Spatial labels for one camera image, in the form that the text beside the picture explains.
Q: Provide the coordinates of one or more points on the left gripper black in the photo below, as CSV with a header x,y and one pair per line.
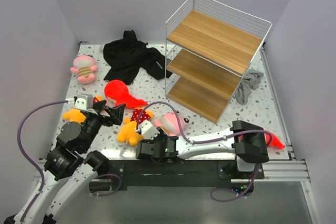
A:
x,y
116,113

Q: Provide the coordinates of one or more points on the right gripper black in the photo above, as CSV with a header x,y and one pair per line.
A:
x,y
161,135

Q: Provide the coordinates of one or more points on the red whale plush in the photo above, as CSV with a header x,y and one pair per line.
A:
x,y
117,91

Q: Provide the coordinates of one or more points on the pink striped plush doll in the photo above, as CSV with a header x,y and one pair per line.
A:
x,y
169,123
84,66

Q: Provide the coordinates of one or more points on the orange bear plush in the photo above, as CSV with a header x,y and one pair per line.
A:
x,y
127,132
74,115

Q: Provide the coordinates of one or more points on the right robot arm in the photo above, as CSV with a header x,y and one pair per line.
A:
x,y
247,141

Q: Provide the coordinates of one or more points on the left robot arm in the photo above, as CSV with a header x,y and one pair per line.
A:
x,y
70,166

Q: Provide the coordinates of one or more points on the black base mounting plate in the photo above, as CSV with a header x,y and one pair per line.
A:
x,y
193,173

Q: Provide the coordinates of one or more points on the black cloth garment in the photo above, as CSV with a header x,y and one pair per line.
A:
x,y
127,55

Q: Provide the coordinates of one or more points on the red shark plush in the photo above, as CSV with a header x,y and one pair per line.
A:
x,y
273,141

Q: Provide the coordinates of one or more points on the grey crumpled cloth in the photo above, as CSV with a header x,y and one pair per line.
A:
x,y
250,81

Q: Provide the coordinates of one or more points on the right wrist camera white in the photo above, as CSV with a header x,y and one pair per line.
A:
x,y
147,130

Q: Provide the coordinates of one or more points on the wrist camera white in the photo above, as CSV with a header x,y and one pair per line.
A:
x,y
83,102
147,130

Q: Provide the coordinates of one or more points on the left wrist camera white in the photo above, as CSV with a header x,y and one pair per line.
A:
x,y
83,102

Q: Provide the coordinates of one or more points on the white wire wooden shelf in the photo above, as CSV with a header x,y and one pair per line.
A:
x,y
209,48

